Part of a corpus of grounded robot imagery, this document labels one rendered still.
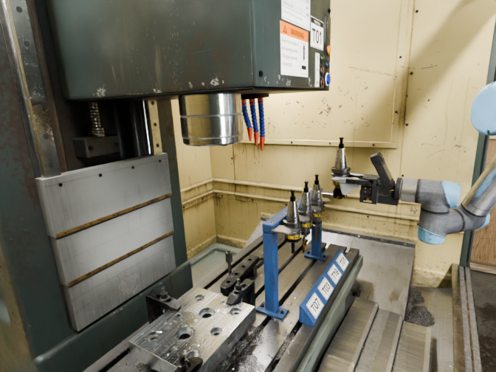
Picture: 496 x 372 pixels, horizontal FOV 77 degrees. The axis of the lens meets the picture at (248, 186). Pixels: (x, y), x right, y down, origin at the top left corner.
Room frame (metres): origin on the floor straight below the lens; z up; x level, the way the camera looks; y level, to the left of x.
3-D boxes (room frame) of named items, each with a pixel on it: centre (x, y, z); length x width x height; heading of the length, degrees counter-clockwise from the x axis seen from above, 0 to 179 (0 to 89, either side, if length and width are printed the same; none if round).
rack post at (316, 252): (1.30, -0.30, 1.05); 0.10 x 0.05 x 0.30; 58
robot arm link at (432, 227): (0.89, -0.57, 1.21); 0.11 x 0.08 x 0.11; 104
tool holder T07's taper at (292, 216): (0.94, -0.14, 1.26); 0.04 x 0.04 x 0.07
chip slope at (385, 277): (1.38, -0.26, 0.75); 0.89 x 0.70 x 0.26; 58
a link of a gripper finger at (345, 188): (1.00, -0.32, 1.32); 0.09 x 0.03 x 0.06; 71
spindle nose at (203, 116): (0.83, 0.09, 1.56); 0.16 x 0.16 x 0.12
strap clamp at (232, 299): (0.90, 0.04, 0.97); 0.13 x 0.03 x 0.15; 148
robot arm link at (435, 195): (0.89, -0.56, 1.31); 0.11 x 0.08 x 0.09; 58
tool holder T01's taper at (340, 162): (1.04, -0.32, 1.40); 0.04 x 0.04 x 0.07
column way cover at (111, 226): (1.07, 0.46, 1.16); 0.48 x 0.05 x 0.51; 148
